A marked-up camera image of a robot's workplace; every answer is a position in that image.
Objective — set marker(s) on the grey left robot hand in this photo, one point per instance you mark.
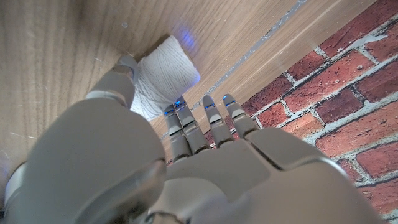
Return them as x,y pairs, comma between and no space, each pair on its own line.
217,180

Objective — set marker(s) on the white thread spool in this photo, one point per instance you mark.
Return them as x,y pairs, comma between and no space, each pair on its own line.
164,74

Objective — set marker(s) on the red brick print backdrop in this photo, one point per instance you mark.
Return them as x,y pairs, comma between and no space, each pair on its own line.
342,93

